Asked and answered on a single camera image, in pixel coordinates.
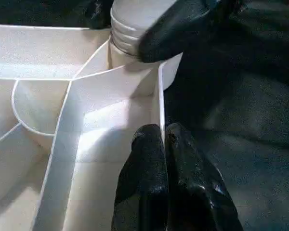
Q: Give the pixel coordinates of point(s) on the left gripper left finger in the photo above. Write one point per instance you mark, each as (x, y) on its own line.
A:
(144, 180)

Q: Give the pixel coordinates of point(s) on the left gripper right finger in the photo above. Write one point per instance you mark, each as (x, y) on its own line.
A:
(195, 187)

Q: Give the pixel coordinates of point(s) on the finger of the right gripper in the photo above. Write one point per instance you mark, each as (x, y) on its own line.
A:
(178, 31)
(98, 14)

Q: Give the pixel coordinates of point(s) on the white plastic table leg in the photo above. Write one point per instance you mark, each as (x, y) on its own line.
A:
(127, 19)

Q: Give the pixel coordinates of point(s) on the white plastic table top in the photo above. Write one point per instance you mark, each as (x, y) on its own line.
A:
(38, 48)

